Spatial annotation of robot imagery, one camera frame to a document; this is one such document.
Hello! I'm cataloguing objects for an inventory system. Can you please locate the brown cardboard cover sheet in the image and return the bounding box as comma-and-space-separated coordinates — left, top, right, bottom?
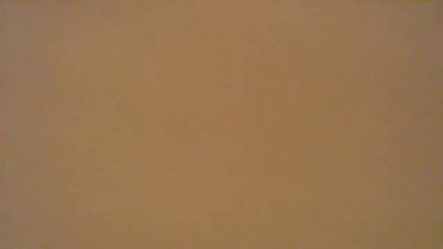
0, 0, 443, 249

